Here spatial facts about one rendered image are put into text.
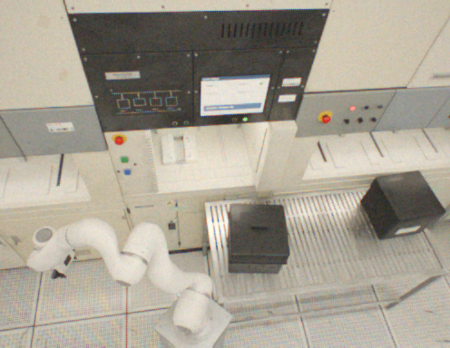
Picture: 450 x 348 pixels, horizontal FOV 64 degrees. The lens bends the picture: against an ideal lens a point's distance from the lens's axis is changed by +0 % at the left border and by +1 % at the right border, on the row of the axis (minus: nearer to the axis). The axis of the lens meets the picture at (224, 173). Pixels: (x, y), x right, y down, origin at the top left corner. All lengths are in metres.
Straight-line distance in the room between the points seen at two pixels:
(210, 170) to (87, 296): 1.30
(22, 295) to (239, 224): 1.74
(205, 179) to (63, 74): 1.02
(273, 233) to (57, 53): 1.21
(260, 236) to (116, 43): 1.07
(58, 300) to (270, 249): 1.65
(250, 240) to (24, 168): 1.39
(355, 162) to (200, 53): 1.37
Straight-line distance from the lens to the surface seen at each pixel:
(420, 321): 3.12
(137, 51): 1.39
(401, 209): 2.14
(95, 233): 1.21
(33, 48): 1.43
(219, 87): 1.51
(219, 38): 1.37
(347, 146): 2.49
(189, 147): 2.23
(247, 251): 1.75
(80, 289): 2.86
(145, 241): 1.23
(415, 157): 2.64
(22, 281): 3.02
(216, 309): 1.91
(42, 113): 1.62
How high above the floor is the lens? 2.61
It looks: 54 degrees down
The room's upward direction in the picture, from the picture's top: 7 degrees clockwise
